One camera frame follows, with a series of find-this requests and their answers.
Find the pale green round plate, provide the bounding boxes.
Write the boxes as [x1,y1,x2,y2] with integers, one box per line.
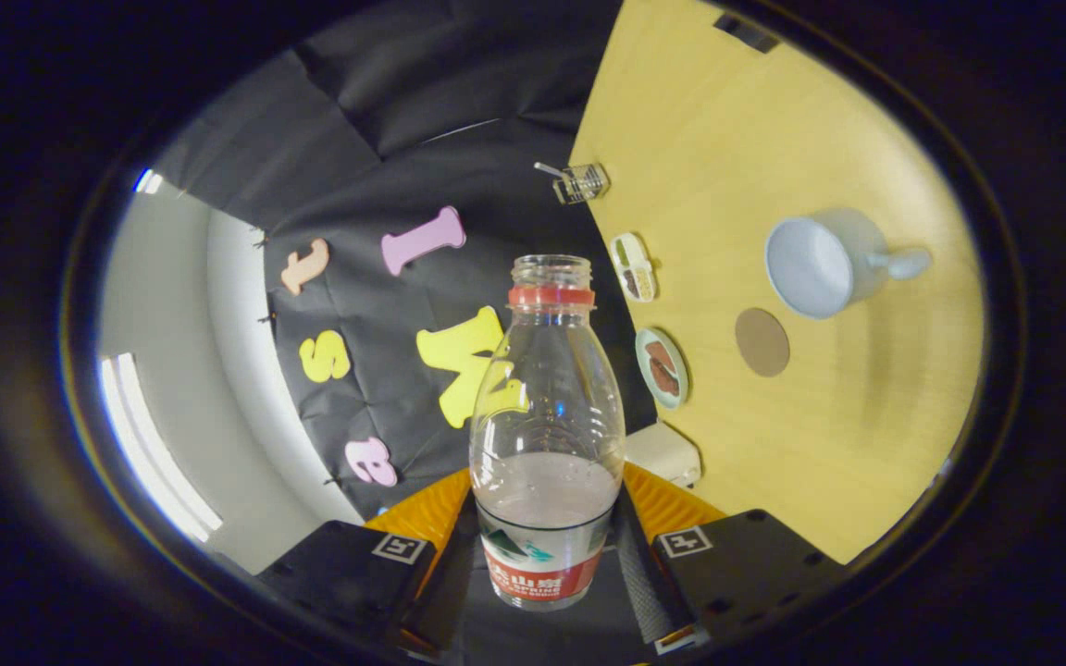
[635,327,689,410]

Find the wooden table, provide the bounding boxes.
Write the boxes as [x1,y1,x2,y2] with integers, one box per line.
[568,0,985,565]

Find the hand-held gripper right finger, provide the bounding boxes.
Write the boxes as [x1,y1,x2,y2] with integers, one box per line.
[621,461,850,658]

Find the wire mesh holder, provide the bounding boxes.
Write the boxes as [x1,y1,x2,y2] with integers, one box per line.
[552,163,611,205]

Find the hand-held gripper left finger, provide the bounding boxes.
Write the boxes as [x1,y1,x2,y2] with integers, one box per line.
[255,467,480,663]

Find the white divided dish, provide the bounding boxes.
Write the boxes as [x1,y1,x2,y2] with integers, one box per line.
[609,231,658,304]

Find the brown round coaster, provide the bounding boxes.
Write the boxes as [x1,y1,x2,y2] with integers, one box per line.
[735,307,791,378]

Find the white cup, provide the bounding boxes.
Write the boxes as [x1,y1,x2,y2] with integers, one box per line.
[764,207,933,321]

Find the black backdrop cloth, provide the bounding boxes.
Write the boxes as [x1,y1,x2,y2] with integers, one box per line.
[149,0,659,521]

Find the white toaster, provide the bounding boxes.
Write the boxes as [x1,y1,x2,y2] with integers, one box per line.
[624,422,702,488]

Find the clear plastic juice bottle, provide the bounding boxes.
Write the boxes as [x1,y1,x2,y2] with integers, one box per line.
[468,254,626,611]

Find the black table clamp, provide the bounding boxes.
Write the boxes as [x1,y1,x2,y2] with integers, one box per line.
[713,12,782,54]

